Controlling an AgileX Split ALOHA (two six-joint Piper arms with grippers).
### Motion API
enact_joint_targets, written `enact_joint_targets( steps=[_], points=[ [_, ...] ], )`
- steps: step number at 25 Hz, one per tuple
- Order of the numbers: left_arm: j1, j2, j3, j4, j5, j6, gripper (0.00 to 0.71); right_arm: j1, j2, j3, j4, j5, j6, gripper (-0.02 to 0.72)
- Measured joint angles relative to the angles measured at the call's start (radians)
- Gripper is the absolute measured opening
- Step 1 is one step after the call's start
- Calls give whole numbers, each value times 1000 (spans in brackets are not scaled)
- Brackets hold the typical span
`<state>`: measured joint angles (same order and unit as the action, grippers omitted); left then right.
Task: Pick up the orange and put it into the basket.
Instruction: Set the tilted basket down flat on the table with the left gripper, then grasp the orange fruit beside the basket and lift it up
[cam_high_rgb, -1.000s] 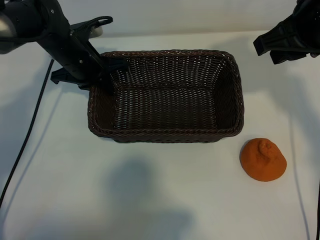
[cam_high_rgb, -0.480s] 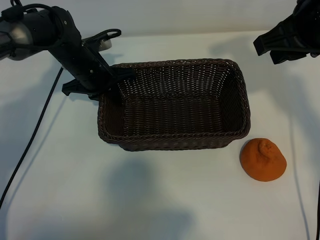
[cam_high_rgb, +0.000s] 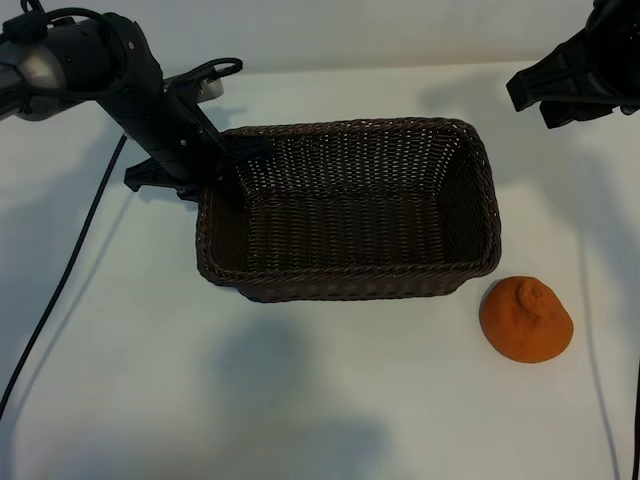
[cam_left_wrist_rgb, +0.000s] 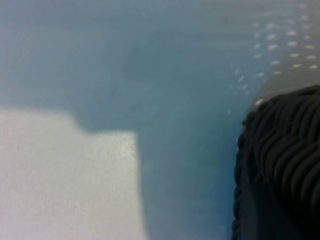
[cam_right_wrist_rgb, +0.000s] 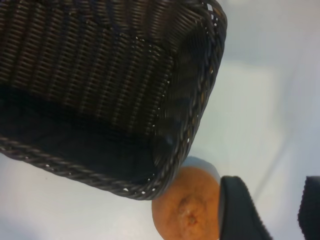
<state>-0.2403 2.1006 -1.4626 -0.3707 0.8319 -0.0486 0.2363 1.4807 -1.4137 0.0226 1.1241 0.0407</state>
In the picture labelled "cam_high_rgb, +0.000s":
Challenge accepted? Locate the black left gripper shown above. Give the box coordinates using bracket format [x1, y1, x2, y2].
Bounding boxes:
[112, 74, 274, 208]

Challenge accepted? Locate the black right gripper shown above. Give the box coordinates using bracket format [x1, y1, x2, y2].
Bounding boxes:
[505, 0, 640, 131]

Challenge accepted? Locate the dark brown wicker basket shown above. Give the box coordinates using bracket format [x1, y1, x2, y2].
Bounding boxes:
[194, 117, 503, 305]

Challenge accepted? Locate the orange fruit with knob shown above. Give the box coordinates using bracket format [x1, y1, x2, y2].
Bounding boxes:
[478, 275, 575, 364]

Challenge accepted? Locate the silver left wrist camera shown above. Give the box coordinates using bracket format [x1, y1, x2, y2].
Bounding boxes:
[197, 77, 225, 101]

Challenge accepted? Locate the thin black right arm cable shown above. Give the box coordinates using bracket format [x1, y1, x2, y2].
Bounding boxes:
[629, 359, 640, 480]

